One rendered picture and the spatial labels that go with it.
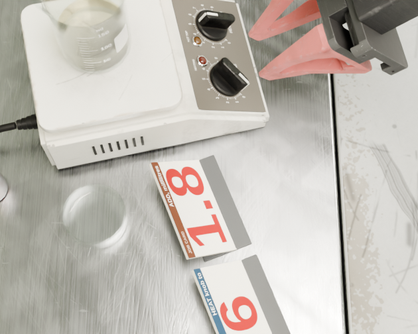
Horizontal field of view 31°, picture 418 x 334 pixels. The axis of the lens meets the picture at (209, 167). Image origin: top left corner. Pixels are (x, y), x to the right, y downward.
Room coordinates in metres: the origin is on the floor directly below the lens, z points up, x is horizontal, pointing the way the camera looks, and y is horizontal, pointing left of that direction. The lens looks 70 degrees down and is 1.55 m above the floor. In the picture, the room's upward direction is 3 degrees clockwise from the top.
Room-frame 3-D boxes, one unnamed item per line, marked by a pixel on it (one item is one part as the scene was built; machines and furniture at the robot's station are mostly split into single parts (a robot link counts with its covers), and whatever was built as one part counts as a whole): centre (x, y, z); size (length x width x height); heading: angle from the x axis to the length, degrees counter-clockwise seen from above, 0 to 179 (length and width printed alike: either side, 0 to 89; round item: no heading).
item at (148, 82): (0.30, 0.10, 0.98); 0.12 x 0.12 x 0.01; 16
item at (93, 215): (0.18, 0.10, 0.91); 0.06 x 0.06 x 0.02
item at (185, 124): (0.30, 0.07, 0.94); 0.22 x 0.13 x 0.08; 106
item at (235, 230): (0.19, 0.01, 0.92); 0.09 x 0.06 x 0.04; 25
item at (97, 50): (0.30, 0.10, 1.03); 0.07 x 0.06 x 0.08; 105
